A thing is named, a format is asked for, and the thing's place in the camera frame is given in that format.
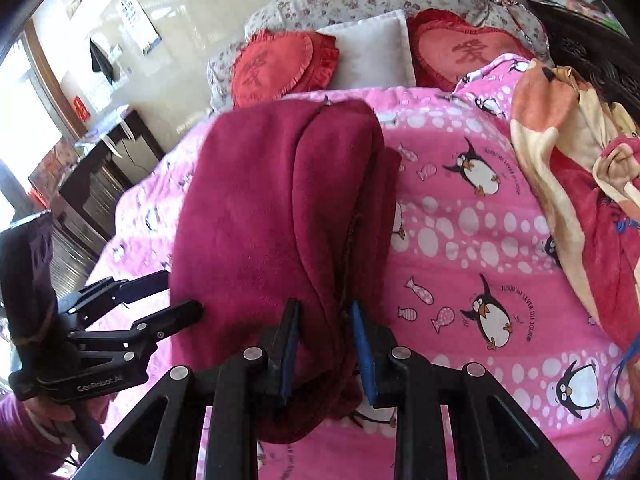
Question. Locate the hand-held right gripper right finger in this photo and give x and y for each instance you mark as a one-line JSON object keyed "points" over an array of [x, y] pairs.
{"points": [[362, 355]]}

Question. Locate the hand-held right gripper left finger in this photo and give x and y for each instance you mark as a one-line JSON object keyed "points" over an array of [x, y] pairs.
{"points": [[289, 360]]}

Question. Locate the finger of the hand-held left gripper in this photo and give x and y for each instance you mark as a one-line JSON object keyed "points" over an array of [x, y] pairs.
{"points": [[140, 285], [165, 317]]}

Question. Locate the maroon fleece garment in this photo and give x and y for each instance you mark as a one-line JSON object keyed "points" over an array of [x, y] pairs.
{"points": [[275, 210]]}

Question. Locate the person's left forearm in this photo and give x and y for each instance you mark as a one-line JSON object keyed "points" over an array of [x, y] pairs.
{"points": [[20, 440]]}

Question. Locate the person's left hand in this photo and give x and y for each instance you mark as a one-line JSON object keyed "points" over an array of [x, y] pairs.
{"points": [[50, 410]]}

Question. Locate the dark wooden side table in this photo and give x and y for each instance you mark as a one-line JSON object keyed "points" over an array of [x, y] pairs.
{"points": [[90, 190]]}

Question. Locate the pink penguin blanket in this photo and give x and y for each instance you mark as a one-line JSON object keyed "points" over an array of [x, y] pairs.
{"points": [[475, 235]]}

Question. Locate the red heart pillow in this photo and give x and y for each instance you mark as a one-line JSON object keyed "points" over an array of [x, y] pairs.
{"points": [[270, 65], [465, 50]]}

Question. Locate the white pillow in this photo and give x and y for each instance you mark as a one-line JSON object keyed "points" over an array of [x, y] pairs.
{"points": [[375, 50]]}

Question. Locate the orange cream red blanket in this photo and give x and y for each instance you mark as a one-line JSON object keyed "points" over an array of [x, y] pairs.
{"points": [[540, 105]]}

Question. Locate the dark carved wooden headboard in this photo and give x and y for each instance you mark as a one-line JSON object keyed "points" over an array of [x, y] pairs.
{"points": [[585, 50]]}

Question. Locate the red wall sign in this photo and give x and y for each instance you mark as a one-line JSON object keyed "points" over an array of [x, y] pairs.
{"points": [[81, 108]]}

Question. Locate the black cloth on wall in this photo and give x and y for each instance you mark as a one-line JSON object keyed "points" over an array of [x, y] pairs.
{"points": [[102, 62]]}

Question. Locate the wall calendar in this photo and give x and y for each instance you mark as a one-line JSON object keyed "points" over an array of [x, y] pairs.
{"points": [[139, 20]]}

